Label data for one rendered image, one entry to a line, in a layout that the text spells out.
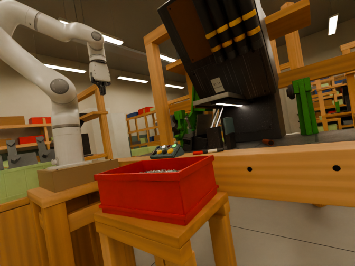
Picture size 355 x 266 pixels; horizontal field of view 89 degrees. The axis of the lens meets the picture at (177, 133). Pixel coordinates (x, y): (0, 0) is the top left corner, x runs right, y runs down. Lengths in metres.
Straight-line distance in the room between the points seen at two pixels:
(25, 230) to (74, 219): 0.48
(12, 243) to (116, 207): 0.87
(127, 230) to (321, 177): 0.53
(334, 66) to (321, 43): 9.96
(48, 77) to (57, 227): 0.63
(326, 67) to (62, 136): 1.40
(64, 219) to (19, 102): 7.08
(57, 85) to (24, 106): 6.87
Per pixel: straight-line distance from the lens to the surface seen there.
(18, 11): 1.22
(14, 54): 1.12
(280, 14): 1.21
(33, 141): 7.13
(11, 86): 7.95
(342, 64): 1.33
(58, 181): 0.89
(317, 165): 0.62
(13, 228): 1.36
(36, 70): 1.06
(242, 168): 0.66
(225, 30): 0.78
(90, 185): 0.90
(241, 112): 1.05
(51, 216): 0.88
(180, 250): 0.43
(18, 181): 1.36
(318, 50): 11.20
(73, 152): 0.98
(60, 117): 1.00
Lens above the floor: 1.00
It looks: level
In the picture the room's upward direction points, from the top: 9 degrees counter-clockwise
